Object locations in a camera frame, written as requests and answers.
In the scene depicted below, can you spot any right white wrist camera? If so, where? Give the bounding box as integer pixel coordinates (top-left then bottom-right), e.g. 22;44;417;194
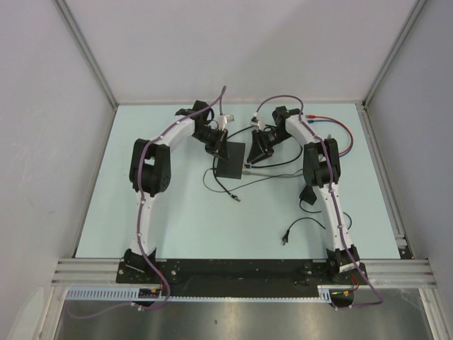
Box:
250;113;265;131

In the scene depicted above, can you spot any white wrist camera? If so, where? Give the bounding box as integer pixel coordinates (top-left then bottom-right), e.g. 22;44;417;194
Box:
250;113;265;131
215;114;234;130

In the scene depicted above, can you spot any black network switch box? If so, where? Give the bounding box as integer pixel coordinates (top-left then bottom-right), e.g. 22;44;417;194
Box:
215;142;246;180

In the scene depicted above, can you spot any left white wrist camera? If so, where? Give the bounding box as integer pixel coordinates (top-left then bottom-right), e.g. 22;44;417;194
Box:
215;114;234;130

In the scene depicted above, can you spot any red ethernet cable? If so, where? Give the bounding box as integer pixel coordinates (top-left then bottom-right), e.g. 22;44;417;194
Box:
306;113;355;157

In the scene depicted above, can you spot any right aluminium side rail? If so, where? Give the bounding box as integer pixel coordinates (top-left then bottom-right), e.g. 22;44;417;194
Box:
355;103;413;259

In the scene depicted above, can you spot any aluminium front frame rail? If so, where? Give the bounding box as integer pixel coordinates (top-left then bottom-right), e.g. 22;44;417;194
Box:
52;259;437;289

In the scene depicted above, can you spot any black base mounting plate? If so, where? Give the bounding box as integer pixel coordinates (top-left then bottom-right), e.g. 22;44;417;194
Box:
116;258;369;298

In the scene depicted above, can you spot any black power adapter cord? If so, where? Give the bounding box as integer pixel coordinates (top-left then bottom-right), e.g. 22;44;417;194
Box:
281;198;353;246

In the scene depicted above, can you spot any black power adapter brick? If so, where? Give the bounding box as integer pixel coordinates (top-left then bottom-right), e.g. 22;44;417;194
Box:
299;186;317;206

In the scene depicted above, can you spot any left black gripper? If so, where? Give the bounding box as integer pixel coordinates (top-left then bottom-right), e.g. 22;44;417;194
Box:
191;126;229;163

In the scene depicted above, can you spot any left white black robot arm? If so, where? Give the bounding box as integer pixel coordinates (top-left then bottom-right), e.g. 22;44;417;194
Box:
124;101;234;283

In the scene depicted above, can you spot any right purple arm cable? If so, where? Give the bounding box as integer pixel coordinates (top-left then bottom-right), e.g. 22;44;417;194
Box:
255;94;386;310

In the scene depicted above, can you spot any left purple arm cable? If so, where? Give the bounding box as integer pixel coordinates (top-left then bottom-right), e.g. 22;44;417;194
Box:
66;84;228;319

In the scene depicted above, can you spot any blue ethernet cable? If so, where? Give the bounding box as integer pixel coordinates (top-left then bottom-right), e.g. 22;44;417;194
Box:
306;118;351;157

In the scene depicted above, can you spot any thin black switch cable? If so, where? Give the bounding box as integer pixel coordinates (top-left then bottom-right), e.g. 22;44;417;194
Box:
202;157;263;203

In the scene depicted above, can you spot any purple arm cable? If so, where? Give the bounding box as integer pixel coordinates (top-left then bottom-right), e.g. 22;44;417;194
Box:
66;84;228;319
255;94;386;310

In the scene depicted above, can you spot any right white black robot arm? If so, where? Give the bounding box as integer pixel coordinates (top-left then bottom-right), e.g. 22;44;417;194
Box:
247;106;360;284

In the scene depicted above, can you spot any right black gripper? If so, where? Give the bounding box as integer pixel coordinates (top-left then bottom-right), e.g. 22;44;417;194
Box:
247;128;292;165

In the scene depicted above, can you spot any grey ethernet cable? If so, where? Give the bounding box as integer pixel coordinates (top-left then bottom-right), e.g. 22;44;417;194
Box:
243;169;305;180

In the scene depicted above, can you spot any grey slotted cable duct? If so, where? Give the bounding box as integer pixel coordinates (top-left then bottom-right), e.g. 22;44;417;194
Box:
65;285;336;304

